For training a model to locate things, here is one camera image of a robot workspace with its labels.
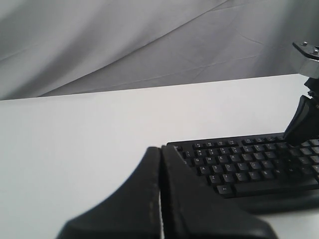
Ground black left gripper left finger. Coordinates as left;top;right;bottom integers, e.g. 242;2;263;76
57;147;161;239

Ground black acer keyboard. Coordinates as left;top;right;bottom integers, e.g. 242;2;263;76
171;133;319;214

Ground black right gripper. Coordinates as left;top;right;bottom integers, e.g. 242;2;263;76
284;77;319;146

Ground grey backdrop cloth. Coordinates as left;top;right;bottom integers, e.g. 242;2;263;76
0;0;319;100

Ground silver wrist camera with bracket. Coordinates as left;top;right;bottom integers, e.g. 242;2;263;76
290;41;319;79

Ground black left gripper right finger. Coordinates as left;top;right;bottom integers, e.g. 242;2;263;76
160;146;277;239

